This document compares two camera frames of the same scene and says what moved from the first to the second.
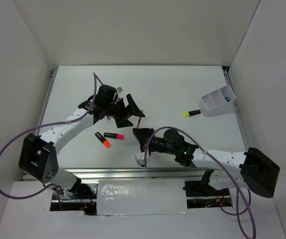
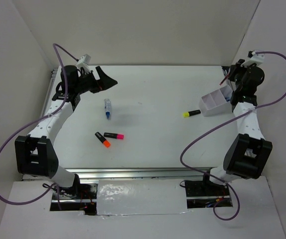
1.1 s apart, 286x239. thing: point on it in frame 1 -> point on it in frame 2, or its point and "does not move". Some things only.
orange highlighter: [105, 142] does not move
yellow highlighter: [186, 114] does not move
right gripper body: [157, 143] -> [238, 73]
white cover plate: [141, 196] does not move
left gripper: [131, 109] -> [105, 81]
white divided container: [219, 101] does not move
